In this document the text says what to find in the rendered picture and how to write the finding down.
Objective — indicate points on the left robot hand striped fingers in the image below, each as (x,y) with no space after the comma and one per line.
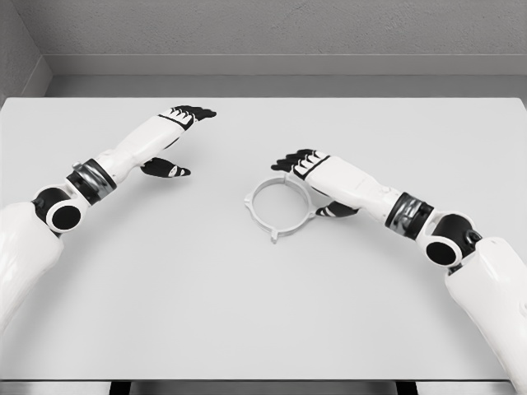
(150,138)

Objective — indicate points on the right robot hand striped fingers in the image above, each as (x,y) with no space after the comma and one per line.
(341,179)

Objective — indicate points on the white round PVC pipe clamp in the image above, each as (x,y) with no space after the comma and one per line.
(248,201)

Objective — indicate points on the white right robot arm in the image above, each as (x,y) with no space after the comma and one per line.
(481,284)

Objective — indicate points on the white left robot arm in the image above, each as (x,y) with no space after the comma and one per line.
(24,243)

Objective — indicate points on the wide white table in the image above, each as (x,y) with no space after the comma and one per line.
(230,312)

